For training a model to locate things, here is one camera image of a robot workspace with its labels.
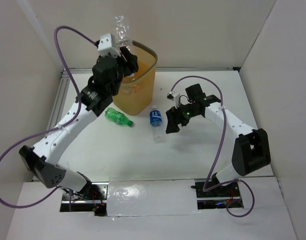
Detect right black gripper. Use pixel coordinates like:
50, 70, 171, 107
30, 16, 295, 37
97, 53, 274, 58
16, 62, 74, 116
166, 101, 200, 134

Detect blue label plastic bottle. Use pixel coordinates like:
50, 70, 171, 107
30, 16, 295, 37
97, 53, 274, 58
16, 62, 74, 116
149, 105, 166, 143

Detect clear bottle white cap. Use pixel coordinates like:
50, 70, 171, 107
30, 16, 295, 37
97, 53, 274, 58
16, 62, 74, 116
114, 15, 133, 52

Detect green plastic bottle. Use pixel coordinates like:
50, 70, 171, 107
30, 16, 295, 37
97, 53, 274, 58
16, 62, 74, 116
105, 107, 134, 127

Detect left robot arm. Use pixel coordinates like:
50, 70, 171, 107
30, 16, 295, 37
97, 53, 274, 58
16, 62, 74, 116
19, 46, 139, 200

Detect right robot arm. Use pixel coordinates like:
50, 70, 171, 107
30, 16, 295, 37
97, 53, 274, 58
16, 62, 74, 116
165, 83, 271, 196

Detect orange mesh waste bin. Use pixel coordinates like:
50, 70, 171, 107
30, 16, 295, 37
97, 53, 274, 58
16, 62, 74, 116
113, 40, 158, 116

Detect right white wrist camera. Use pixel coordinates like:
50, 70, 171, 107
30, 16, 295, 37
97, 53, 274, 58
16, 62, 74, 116
166, 91, 181, 109

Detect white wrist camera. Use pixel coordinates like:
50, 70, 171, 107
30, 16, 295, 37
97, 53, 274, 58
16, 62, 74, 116
97, 33, 121, 58
166, 91, 181, 109

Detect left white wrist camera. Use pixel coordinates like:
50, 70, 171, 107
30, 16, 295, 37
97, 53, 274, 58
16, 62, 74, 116
97, 33, 121, 58

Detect back aluminium rail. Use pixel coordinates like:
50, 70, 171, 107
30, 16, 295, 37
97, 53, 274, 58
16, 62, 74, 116
69, 67, 241, 74

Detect aluminium rail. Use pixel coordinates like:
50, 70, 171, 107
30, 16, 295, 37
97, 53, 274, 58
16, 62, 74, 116
46, 71, 71, 130
69, 67, 241, 74

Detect left aluminium rail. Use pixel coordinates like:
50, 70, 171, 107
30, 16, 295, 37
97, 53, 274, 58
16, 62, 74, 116
46, 71, 71, 130

